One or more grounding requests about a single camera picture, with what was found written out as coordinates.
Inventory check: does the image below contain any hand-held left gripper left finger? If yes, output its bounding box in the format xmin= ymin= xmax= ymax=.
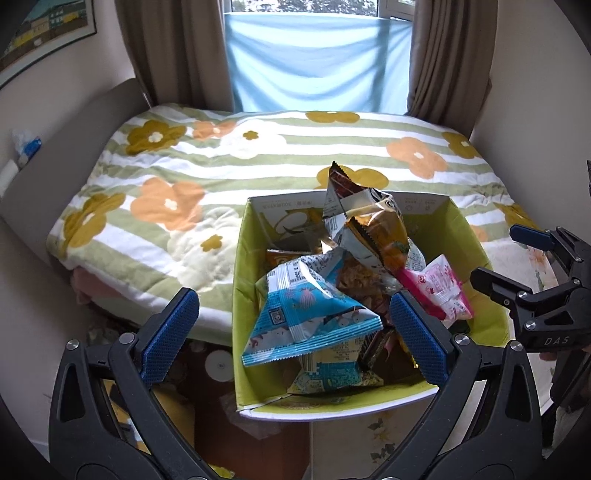
xmin=48 ymin=287 xmax=220 ymax=480

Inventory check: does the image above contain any orange snack packet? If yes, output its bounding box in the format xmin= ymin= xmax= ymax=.
xmin=265 ymin=248 xmax=301 ymax=269

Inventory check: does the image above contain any yellow black package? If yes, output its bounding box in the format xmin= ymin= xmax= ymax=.
xmin=105 ymin=382 xmax=195 ymax=445

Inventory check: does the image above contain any light blue yellow snack bag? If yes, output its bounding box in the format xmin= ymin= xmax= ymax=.
xmin=287 ymin=348 xmax=385 ymax=397

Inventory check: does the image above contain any brown snack packet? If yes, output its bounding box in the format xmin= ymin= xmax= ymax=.
xmin=338 ymin=258 xmax=394 ymax=315

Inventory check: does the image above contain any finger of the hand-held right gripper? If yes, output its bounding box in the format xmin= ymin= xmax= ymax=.
xmin=509 ymin=224 xmax=591 ymax=278
xmin=470 ymin=266 xmax=583 ymax=325

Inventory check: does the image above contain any orange crinkled snack bag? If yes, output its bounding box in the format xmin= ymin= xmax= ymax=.
xmin=346 ymin=203 xmax=427 ymax=278

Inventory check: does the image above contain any brown curtain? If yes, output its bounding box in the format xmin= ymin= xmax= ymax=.
xmin=406 ymin=0 xmax=500 ymax=136
xmin=115 ymin=0 xmax=243 ymax=112

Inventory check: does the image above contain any pink bed sheet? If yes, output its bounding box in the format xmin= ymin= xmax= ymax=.
xmin=71 ymin=269 xmax=122 ymax=302

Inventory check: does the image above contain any silver brown snack bag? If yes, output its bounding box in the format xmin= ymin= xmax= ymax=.
xmin=322 ymin=161 xmax=394 ymax=260

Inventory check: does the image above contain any framed wall poster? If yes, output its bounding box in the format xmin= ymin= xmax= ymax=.
xmin=0 ymin=0 xmax=99 ymax=89

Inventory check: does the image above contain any pink white snack packet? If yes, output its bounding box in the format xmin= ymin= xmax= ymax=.
xmin=399 ymin=254 xmax=475 ymax=323

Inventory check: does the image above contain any blue grey snack bag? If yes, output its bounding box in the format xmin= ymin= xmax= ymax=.
xmin=241 ymin=255 xmax=385 ymax=368

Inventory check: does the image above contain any white round lid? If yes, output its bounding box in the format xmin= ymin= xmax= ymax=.
xmin=205 ymin=350 xmax=232 ymax=382

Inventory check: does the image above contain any white paper roll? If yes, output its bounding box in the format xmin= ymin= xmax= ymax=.
xmin=0 ymin=159 xmax=20 ymax=197

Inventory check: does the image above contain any green cardboard box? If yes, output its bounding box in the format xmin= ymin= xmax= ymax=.
xmin=232 ymin=191 xmax=511 ymax=422

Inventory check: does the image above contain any window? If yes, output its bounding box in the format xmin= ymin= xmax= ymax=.
xmin=219 ymin=0 xmax=416 ymax=22

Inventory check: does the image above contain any floral striped blanket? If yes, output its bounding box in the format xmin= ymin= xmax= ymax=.
xmin=46 ymin=104 xmax=544 ymax=343

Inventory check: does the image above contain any blue white tissue pack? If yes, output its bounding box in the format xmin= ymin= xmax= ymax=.
xmin=11 ymin=128 xmax=42 ymax=167

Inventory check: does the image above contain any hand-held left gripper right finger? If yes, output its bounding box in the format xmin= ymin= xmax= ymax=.
xmin=365 ymin=290 xmax=543 ymax=480

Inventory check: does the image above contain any light blue cloth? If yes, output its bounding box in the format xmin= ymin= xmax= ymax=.
xmin=224 ymin=11 xmax=414 ymax=114

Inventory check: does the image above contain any dark striped snack packet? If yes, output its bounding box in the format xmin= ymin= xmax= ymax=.
xmin=360 ymin=328 xmax=394 ymax=371

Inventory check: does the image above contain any grey bed headboard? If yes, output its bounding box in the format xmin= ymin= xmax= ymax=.
xmin=0 ymin=78 xmax=154 ymax=370

